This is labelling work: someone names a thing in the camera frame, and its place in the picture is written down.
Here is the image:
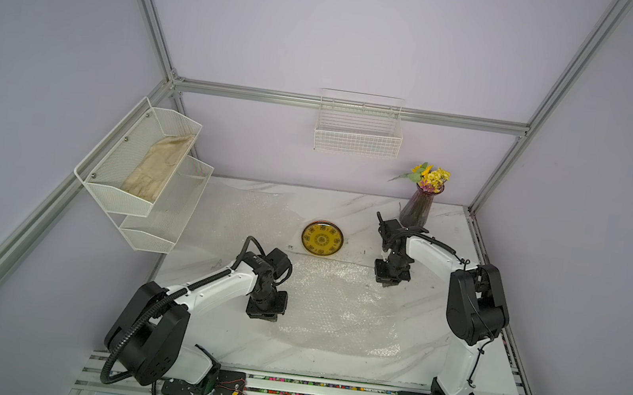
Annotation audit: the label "clear bubble wrap sheet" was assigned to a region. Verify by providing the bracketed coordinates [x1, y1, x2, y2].
[181, 185, 306, 258]
[270, 254, 402, 359]

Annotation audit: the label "yellow patterned dinner plate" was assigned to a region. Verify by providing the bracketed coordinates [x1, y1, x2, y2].
[301, 220, 345, 257]

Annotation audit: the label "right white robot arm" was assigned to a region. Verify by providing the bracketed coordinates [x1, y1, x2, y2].
[374, 217, 510, 395]

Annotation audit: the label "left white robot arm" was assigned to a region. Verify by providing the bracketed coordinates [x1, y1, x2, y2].
[100, 249, 293, 395]

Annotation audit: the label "purple glass vase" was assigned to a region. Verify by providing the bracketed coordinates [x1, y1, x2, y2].
[399, 183, 444, 228]

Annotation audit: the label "yellow artificial flowers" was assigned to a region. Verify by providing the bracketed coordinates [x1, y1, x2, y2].
[393, 162, 451, 195]

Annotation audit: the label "lower white mesh shelf bin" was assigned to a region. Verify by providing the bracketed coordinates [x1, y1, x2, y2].
[119, 156, 214, 254]

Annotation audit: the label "white mesh shelf bin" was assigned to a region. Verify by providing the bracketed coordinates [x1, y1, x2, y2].
[74, 99, 202, 218]
[119, 156, 214, 254]

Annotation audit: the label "beige cloth in bin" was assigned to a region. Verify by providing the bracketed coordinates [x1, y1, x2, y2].
[121, 135, 197, 203]

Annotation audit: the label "upper white mesh shelf bin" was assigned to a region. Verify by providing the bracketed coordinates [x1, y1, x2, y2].
[74, 99, 202, 218]

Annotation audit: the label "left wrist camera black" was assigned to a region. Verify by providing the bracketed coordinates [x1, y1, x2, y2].
[264, 248, 293, 286]

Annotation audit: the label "black corrugated cable conduit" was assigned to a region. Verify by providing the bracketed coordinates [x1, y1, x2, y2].
[97, 218, 270, 395]

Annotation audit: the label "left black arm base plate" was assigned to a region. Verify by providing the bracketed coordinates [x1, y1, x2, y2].
[157, 369, 247, 395]

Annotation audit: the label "white wire wall basket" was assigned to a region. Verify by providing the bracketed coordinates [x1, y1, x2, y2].
[313, 88, 405, 159]

